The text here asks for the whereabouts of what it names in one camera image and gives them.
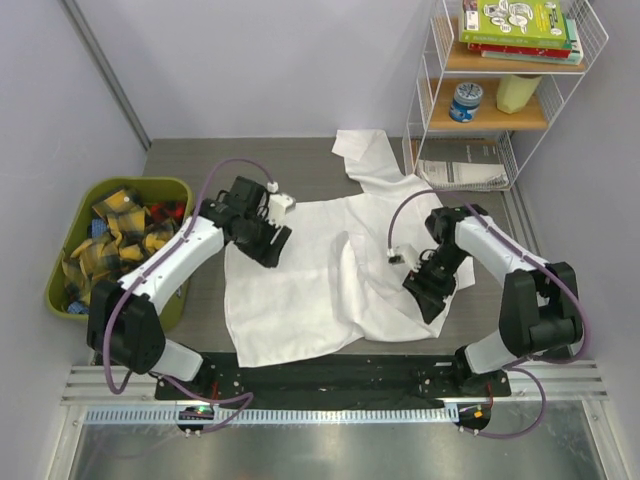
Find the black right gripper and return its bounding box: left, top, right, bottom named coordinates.
left=403, top=244, right=469, bottom=324

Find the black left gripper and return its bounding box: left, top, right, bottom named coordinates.
left=236, top=209, right=292, bottom=268

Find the white long sleeve shirt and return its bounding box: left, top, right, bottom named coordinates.
left=224, top=130, right=446, bottom=368

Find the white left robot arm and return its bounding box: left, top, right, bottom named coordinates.
left=87, top=176, right=295, bottom=399

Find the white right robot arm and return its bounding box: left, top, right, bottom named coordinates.
left=388, top=204, right=584, bottom=395

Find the red black plaid shirt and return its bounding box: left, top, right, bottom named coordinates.
left=147, top=201, right=186, bottom=225

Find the yellow plaid flannel shirt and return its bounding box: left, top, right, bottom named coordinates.
left=62, top=185, right=180, bottom=288

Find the grey setup guide booklet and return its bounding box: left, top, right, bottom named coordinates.
left=416, top=140, right=509, bottom=190

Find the olive green plastic bin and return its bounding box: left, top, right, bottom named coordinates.
left=45, top=177, right=194, bottom=323

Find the blue white round tin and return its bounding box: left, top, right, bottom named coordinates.
left=449, top=82, right=484, bottom=123

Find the pale yellow faceted cup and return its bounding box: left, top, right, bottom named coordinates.
left=496, top=74, right=542, bottom=114

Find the red middle book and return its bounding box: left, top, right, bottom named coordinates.
left=467, top=43, right=572, bottom=59

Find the green top book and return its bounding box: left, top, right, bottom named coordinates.
left=458, top=0, right=569, bottom=49

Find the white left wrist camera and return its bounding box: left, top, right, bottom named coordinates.
left=266, top=181, right=296, bottom=226

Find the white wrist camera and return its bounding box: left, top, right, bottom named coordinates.
left=266, top=181, right=296, bottom=226
left=387, top=244, right=421, bottom=270

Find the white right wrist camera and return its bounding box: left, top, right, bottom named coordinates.
left=387, top=244, right=421, bottom=270

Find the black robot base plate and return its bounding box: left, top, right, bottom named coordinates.
left=181, top=352, right=511, bottom=411

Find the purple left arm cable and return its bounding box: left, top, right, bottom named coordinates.
left=105, top=158, right=279, bottom=435

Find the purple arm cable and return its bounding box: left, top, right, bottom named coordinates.
left=105, top=158, right=279, bottom=435
left=388, top=189, right=596, bottom=441

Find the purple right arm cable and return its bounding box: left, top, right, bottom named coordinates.
left=388, top=189, right=596, bottom=441

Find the aluminium rail frame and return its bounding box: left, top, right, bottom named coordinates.
left=62, top=360, right=609, bottom=405

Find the white slotted cable duct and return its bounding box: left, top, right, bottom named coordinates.
left=84, top=404, right=459, bottom=426

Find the white wire shelf rack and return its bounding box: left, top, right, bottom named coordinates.
left=402, top=1, right=608, bottom=192

